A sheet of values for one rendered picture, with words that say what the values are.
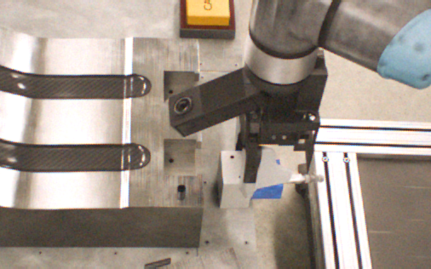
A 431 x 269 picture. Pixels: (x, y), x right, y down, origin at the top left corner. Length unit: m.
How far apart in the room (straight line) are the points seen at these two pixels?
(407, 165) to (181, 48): 0.91
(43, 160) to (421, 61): 0.46
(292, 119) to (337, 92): 1.36
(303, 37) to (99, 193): 0.31
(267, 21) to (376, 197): 1.08
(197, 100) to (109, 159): 0.14
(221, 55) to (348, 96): 1.09
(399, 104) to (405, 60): 1.53
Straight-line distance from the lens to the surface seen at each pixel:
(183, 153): 1.10
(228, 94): 0.98
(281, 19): 0.86
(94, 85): 1.14
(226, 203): 1.12
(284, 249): 2.05
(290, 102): 0.99
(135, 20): 1.33
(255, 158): 1.01
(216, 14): 1.29
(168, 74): 1.15
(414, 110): 2.36
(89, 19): 1.33
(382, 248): 1.85
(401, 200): 1.92
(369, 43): 0.84
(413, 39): 0.83
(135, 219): 1.04
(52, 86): 1.14
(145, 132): 1.08
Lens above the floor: 1.74
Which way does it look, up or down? 52 degrees down
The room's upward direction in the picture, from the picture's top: 8 degrees clockwise
